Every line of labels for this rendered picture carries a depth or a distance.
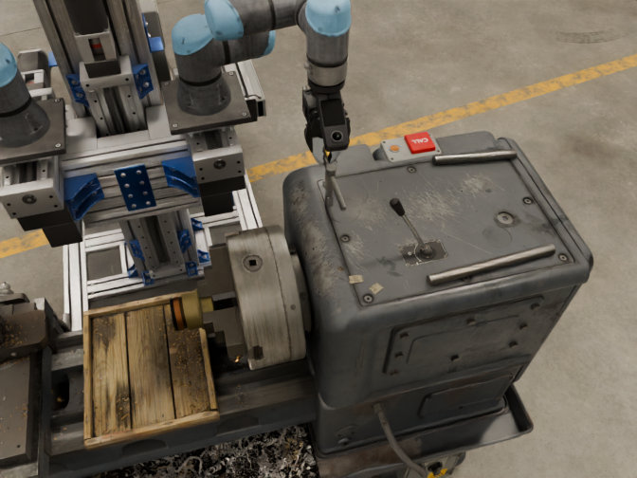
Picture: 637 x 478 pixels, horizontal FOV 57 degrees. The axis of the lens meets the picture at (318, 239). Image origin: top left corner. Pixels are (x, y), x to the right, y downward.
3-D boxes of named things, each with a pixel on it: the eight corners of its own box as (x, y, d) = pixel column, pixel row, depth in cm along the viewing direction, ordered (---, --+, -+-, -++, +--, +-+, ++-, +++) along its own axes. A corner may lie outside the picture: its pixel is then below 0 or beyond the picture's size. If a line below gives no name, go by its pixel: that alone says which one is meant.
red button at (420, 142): (426, 137, 144) (427, 130, 143) (434, 153, 141) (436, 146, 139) (403, 140, 143) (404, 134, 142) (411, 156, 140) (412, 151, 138)
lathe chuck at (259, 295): (264, 269, 156) (259, 199, 130) (290, 381, 140) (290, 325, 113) (230, 276, 154) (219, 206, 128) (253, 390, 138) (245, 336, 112)
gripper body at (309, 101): (336, 108, 122) (338, 58, 112) (348, 135, 117) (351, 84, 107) (300, 113, 121) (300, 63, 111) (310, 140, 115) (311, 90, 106)
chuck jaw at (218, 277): (246, 283, 135) (238, 233, 133) (248, 288, 131) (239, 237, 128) (199, 292, 133) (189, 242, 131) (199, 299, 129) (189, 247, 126)
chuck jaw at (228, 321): (251, 301, 130) (261, 342, 121) (253, 316, 133) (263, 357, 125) (201, 311, 128) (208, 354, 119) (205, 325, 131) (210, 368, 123)
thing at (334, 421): (427, 354, 246) (472, 220, 178) (472, 466, 217) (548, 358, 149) (287, 385, 235) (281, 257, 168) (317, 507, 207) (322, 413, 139)
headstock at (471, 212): (472, 220, 178) (507, 120, 148) (548, 358, 149) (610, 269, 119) (282, 257, 168) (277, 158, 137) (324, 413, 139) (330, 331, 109)
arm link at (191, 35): (172, 62, 160) (162, 16, 149) (219, 50, 163) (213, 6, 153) (183, 86, 153) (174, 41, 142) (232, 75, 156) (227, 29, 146)
